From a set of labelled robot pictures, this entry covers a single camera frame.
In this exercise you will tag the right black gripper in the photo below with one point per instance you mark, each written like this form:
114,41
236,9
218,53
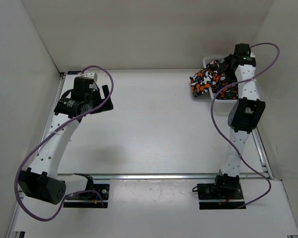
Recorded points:
228,62

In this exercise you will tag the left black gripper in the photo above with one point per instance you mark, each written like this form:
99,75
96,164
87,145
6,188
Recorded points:
96,91

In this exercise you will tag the orange camouflage shorts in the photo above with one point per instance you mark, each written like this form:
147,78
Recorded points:
198,86

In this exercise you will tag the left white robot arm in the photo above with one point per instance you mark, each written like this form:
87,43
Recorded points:
39,180

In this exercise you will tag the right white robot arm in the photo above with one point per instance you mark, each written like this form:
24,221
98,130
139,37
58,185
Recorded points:
242,119

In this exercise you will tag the white plastic basket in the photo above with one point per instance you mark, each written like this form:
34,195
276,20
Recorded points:
218,80

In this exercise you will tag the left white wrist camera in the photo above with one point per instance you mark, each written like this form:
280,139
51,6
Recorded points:
91,75

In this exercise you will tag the aluminium front rail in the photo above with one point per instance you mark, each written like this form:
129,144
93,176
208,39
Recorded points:
160,176

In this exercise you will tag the aluminium right side rail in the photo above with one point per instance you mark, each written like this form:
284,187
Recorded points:
262,153

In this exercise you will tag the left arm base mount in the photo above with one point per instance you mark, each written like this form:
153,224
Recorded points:
83,192

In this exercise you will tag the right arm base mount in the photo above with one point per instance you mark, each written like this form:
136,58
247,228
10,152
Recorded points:
212,199

